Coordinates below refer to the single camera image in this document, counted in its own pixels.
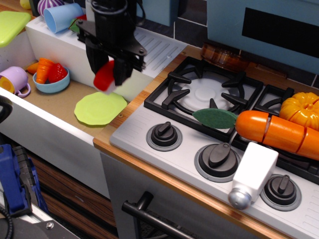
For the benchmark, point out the purple toy mug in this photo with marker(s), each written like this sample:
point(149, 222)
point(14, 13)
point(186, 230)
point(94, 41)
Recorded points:
point(15, 80)

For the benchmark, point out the middle black stove knob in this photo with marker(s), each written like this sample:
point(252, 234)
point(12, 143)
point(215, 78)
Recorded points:
point(217, 162)

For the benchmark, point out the right black stove knob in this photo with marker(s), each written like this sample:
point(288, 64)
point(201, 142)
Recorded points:
point(281, 193)

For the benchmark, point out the orange transparent pot lid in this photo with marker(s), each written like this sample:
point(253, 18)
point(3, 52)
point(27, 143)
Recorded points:
point(223, 58)

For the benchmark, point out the red white toy sushi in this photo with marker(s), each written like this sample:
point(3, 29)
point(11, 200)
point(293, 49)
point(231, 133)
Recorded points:
point(104, 79)

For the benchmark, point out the red toy strawberry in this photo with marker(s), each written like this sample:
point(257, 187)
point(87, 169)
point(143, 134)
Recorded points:
point(57, 73)

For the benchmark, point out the grey toy faucet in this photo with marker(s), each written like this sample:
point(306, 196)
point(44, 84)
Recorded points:
point(89, 11)

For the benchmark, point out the light blue bowl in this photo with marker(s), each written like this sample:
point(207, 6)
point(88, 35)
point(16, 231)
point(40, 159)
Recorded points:
point(53, 87)

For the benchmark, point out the right black burner grate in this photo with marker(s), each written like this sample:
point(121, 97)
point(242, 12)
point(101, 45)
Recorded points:
point(270, 101)

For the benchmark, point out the black stove knob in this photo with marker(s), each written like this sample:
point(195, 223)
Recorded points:
point(217, 162)
point(281, 193)
point(164, 137)

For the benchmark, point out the white salt shaker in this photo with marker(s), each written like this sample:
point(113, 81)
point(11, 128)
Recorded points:
point(256, 167)

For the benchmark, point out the yellow toy pumpkin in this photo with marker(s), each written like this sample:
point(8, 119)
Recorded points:
point(303, 109)

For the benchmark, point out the red toy pepper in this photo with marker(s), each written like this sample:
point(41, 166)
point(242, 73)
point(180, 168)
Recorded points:
point(73, 27)

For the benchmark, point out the blue clamp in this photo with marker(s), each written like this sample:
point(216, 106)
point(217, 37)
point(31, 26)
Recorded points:
point(19, 180)

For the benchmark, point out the light blue cup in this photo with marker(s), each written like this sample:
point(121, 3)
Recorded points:
point(59, 18)

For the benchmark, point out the large orange toy carrot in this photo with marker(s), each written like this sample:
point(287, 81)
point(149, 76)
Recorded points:
point(278, 133)

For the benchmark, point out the light blue microwave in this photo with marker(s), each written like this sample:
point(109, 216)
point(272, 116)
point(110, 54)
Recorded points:
point(286, 31)

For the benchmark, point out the black burner grate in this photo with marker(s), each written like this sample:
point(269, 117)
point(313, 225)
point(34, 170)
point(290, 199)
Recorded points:
point(270, 101)
point(195, 85)

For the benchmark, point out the orange toy carrot piece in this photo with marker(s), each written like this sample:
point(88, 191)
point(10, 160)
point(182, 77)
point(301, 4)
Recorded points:
point(44, 66)

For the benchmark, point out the purple striped toy ball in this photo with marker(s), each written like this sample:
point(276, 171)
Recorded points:
point(44, 4)

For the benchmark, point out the black oven handle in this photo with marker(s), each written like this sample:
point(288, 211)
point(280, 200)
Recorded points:
point(139, 212)

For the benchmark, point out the green felt leaf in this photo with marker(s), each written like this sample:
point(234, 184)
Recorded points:
point(215, 118)

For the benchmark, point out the small orange toy piece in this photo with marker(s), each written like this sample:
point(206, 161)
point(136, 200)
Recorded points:
point(32, 69)

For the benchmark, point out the light green plate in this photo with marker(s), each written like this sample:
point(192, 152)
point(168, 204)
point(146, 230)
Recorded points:
point(99, 108)

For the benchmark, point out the left black stove knob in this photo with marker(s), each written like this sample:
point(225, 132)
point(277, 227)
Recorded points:
point(164, 137)

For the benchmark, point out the green cutting board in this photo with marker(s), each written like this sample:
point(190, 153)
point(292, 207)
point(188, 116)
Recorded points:
point(11, 24)

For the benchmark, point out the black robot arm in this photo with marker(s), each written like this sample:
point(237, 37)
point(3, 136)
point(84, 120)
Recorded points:
point(111, 47)

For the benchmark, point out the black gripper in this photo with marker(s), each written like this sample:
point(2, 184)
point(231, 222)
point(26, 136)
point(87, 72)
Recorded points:
point(112, 35)

